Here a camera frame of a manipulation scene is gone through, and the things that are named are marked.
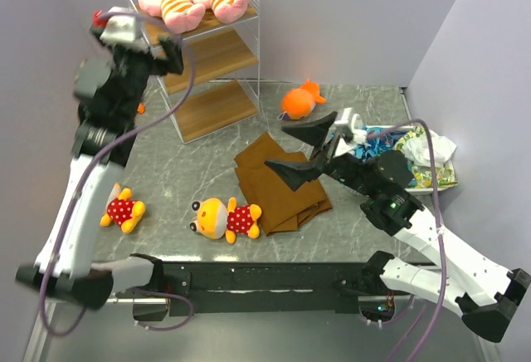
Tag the white crumpled cloth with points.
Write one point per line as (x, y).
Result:
(429, 149)

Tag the brown folded cloth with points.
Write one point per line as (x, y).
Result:
(283, 210)

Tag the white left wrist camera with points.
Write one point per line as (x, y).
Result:
(118, 30)

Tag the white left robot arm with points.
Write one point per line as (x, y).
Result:
(108, 92)

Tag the blue patterned cloth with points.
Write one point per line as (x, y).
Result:
(375, 147)

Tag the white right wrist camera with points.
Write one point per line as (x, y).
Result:
(350, 127)

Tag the yellow frog plush polka dress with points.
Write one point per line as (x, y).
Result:
(216, 219)

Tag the floral yellow green cloth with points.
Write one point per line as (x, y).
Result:
(431, 167)

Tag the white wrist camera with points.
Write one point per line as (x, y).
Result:
(118, 30)
(350, 127)

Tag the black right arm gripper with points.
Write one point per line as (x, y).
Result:
(294, 173)

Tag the white laundry tray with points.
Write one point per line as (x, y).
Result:
(411, 142)

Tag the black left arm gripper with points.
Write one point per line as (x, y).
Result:
(172, 62)

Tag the white wire wooden shelf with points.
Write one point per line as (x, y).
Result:
(228, 73)

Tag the orange goldfish plush toy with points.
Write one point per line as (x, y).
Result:
(301, 101)

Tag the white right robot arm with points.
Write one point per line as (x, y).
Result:
(483, 293)

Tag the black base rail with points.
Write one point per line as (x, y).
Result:
(231, 287)

